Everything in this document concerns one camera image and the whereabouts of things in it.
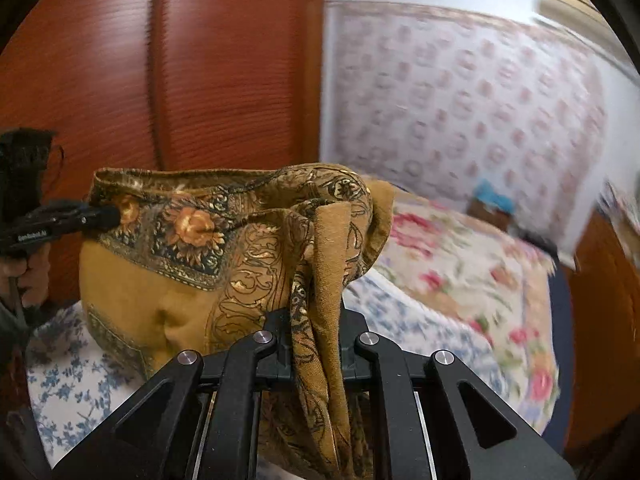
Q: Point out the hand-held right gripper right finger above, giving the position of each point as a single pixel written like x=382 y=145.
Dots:
x=352 y=355

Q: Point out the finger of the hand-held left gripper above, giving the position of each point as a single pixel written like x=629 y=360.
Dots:
x=102 y=217

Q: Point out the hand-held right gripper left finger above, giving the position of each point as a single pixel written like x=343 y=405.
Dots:
x=280 y=350

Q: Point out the brown patterned shirt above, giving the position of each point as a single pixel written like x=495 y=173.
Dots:
x=200 y=270

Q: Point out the person's left hand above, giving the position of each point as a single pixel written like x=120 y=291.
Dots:
x=32 y=285

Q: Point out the floral bedsheet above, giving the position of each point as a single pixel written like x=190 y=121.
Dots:
x=465 y=280

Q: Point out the white blue-flowered sheet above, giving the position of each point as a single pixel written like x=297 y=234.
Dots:
x=75 y=375

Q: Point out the wooden louvered wardrobe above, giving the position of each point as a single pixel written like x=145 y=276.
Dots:
x=200 y=75

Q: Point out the cardboard box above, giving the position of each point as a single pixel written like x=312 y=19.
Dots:
x=487 y=220

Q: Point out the navy bed base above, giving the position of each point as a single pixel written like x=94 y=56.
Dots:
x=562 y=340

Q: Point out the blue plastic bag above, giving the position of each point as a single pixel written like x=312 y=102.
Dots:
x=495 y=197

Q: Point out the wooden side cabinet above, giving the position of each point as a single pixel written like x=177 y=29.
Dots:
x=605 y=320

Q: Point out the sheer circle-print curtain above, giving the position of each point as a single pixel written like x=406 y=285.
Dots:
x=460 y=110

